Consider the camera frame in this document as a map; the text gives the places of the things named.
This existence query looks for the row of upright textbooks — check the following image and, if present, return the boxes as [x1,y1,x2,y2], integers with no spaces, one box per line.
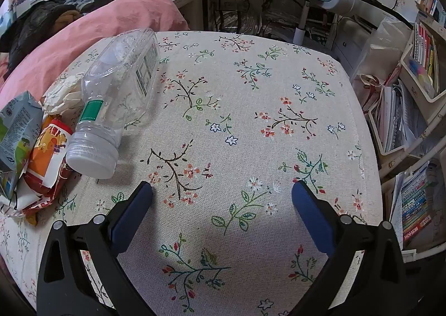
[413,21,440,87]

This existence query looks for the beige tote bag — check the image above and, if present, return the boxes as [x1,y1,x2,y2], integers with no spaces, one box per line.
[352,74,387,118]

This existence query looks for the brown plush toy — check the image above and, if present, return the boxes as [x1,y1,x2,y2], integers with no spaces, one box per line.
[57,9,84,26]

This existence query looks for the clear plastic bottle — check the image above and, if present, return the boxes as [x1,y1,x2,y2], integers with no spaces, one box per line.
[66,28,160,180]

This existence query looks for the green grey snack packet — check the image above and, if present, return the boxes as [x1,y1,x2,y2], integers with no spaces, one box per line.
[0,91,44,200]

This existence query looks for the white drawer cabinet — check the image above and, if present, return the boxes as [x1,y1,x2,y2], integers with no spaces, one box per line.
[334,18,370,73]

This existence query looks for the clear plastic bag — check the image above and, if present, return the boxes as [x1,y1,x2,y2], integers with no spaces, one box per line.
[352,16,415,83]

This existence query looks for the white tissue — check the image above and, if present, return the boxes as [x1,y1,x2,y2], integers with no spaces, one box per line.
[42,72,86,116]

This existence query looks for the row of colourful books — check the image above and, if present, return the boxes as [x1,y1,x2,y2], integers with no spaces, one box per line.
[399,168,438,249]

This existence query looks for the black puffer jacket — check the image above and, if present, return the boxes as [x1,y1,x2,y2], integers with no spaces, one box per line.
[0,0,84,69]

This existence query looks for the floral tablecloth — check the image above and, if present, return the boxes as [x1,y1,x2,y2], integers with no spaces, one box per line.
[0,30,382,316]

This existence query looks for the orange red snack wrapper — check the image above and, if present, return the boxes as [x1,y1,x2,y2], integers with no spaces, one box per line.
[16,115,75,217]

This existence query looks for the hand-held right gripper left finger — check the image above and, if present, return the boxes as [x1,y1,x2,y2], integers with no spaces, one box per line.
[37,181,154,316]

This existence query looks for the pink bed blanket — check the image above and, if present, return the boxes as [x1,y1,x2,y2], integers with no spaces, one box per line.
[0,0,190,108]

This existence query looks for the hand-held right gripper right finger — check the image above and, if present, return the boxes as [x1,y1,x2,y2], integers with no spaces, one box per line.
[292,179,406,316]

